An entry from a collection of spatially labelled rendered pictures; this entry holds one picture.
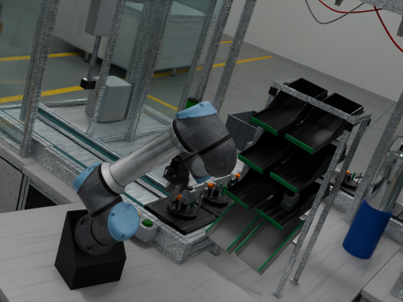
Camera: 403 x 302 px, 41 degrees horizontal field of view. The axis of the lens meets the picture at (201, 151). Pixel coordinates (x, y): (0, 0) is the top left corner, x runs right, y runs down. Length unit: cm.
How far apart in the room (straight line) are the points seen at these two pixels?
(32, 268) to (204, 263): 71
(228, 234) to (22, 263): 79
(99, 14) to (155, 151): 142
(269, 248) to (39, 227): 91
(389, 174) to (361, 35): 1012
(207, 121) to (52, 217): 96
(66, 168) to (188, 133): 108
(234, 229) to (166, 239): 28
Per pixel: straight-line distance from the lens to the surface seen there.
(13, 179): 281
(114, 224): 175
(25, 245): 215
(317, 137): 201
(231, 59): 342
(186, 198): 233
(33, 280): 200
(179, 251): 223
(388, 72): 1269
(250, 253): 218
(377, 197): 277
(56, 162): 263
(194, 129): 161
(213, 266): 231
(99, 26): 300
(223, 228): 224
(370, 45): 1272
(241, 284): 228
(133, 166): 171
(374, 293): 265
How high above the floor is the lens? 209
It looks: 21 degrees down
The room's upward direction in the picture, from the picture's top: 18 degrees clockwise
